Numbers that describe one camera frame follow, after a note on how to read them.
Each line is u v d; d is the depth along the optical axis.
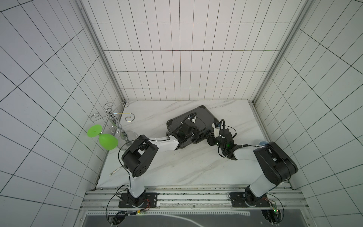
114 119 0.73
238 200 0.72
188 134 0.71
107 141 0.74
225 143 0.73
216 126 0.83
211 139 0.84
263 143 0.91
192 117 0.79
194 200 0.74
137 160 0.48
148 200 0.72
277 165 0.46
